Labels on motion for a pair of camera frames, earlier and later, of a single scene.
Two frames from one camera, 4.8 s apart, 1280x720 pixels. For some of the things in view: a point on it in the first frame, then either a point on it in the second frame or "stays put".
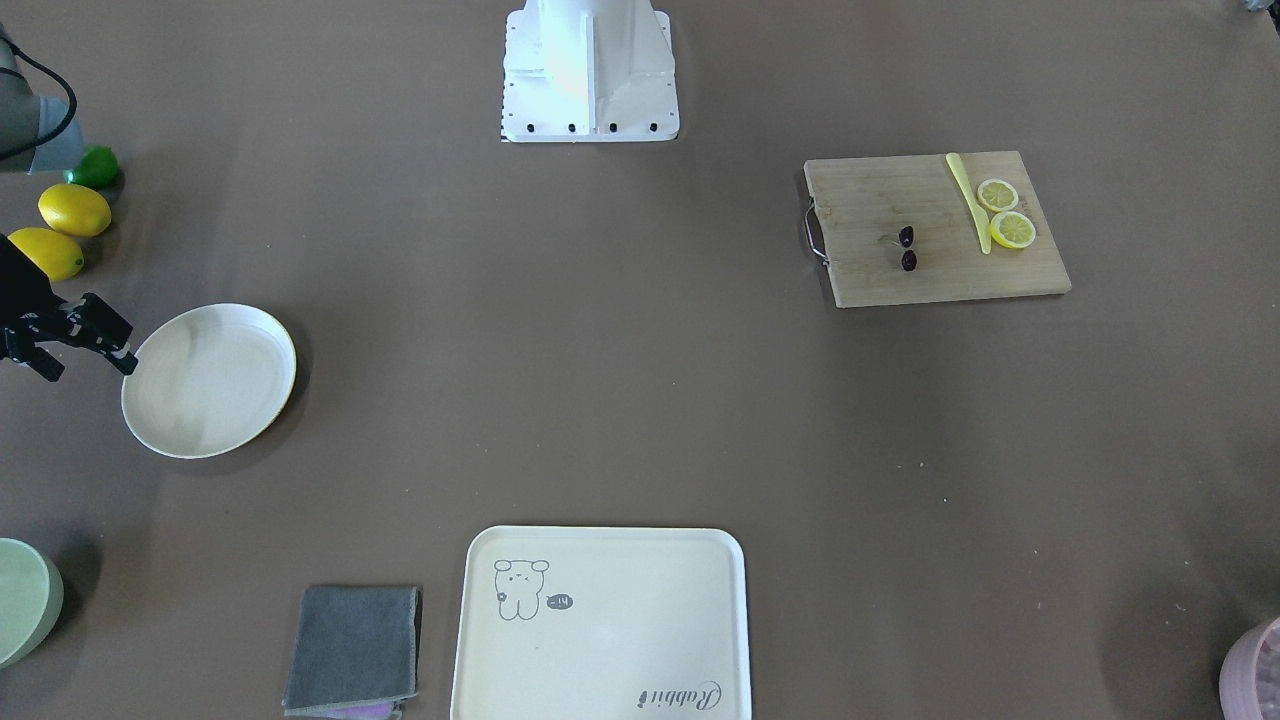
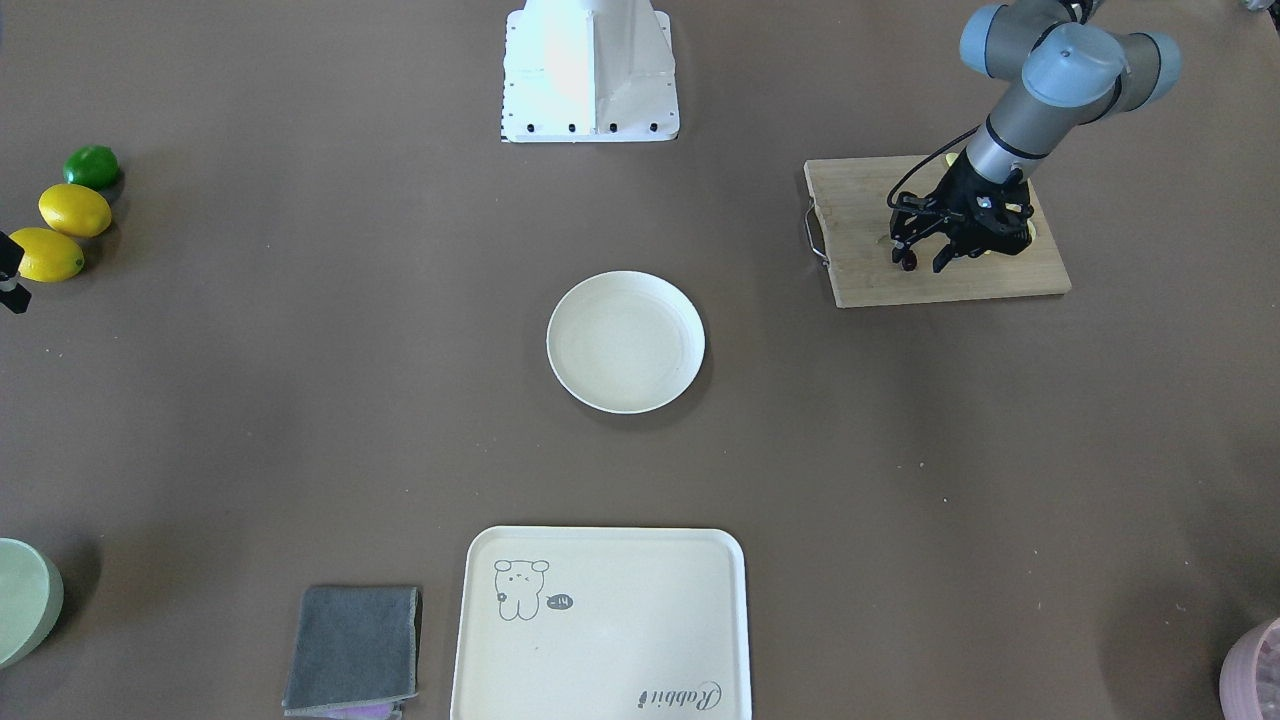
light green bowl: (32, 598) stays put
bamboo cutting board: (861, 205) stays put
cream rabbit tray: (603, 622) stays put
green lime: (97, 168) stays put
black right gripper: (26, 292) → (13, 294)
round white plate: (208, 380) → (625, 342)
